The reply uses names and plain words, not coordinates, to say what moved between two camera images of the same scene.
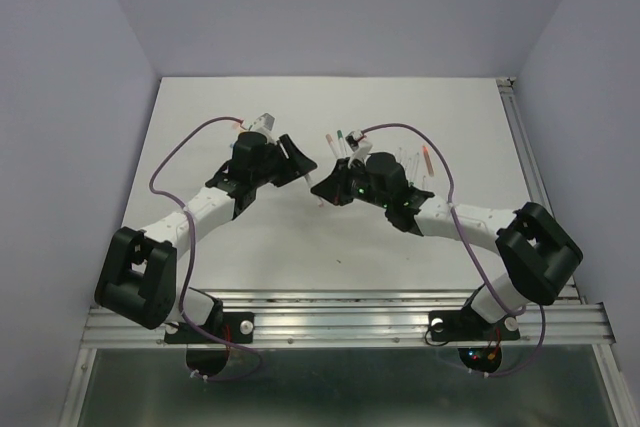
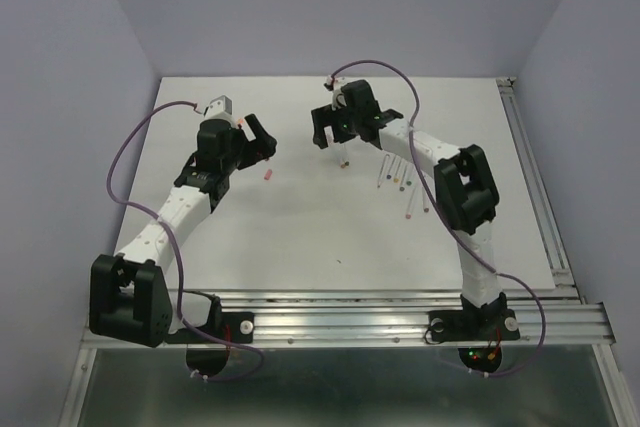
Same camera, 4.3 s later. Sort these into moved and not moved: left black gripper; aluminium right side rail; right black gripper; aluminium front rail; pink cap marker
Moved: right black gripper; pink cap marker; left black gripper
Not moved: aluminium front rail; aluminium right side rail
